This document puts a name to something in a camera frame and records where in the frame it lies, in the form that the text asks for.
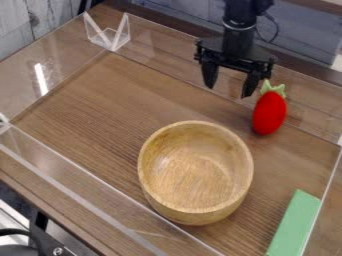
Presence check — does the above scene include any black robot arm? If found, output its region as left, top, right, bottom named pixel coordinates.
left=194, top=0, right=277, bottom=98

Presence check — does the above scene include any black table clamp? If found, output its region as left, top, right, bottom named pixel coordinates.
left=30, top=211, right=78, bottom=256

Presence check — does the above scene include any clear acrylic front wall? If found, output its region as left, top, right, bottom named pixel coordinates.
left=0, top=123, right=223, bottom=256

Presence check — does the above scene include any wooden bowl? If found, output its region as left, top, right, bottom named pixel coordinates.
left=138, top=120, right=254, bottom=226

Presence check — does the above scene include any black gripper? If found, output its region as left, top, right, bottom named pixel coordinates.
left=194, top=27, right=277, bottom=98

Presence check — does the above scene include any red plush strawberry toy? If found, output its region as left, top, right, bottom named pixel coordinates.
left=253, top=80, right=287, bottom=135

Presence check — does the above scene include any green tape strip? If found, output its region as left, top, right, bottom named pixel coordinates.
left=265, top=190, right=321, bottom=256

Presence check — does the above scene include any clear acrylic corner bracket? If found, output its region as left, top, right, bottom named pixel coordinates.
left=83, top=13, right=131, bottom=52

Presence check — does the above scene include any black cable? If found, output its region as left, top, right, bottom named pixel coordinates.
left=0, top=227, right=38, bottom=256

